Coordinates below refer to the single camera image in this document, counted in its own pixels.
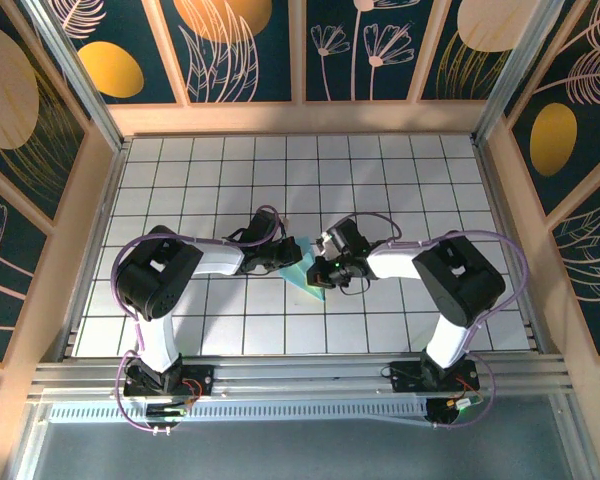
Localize light blue paper sheet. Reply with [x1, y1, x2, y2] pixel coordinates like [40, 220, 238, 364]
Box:
[279, 237, 327, 304]

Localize black round electronics module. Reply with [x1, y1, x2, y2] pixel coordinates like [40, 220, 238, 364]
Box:
[424, 396, 484, 429]

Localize black rectangular electronics module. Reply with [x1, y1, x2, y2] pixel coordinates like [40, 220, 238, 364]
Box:
[144, 401, 189, 420]

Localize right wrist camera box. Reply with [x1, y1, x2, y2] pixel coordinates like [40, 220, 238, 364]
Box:
[315, 230, 335, 260]

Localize aluminium mounting rail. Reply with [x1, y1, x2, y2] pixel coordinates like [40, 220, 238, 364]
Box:
[27, 352, 574, 401]

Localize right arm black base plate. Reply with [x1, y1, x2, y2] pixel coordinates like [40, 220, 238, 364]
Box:
[387, 359, 481, 394]

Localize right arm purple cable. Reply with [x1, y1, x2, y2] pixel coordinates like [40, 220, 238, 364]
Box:
[349, 212, 531, 431]

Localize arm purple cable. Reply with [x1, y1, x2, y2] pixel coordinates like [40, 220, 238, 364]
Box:
[349, 212, 531, 431]
[109, 204, 294, 435]

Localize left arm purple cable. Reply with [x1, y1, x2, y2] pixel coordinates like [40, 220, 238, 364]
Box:
[109, 204, 294, 435]

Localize white slotted cable duct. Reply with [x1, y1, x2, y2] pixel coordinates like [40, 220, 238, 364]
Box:
[47, 402, 431, 424]

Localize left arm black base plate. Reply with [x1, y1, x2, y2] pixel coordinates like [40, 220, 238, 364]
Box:
[122, 363, 216, 399]

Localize aluminium corner post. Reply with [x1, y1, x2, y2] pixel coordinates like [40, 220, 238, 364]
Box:
[472, 0, 554, 144]
[22, 0, 131, 151]

